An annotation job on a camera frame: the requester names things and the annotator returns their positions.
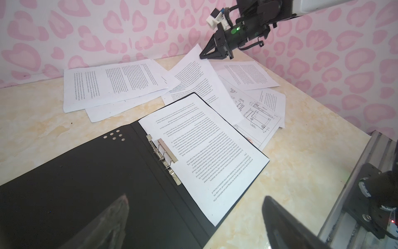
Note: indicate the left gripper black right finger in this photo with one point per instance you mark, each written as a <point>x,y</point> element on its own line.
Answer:
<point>284,231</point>

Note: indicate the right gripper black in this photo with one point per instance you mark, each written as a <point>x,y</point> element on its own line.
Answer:
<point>249,21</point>

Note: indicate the technical drawing sheet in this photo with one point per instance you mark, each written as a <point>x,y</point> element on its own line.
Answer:
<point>259,123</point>

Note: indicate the text sheet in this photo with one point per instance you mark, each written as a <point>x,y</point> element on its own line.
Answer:
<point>102,112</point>
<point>273,99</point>
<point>244,75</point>
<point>198,76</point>
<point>89,87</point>
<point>215,163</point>

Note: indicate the orange and black folder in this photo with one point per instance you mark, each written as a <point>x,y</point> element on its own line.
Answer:
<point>49,205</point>

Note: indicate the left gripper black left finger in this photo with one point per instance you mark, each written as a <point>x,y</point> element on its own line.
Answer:
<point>106,231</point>

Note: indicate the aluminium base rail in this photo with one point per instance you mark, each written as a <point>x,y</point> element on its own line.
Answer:
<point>365,215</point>

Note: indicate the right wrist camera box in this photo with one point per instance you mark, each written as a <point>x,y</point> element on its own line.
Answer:
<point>216,17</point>

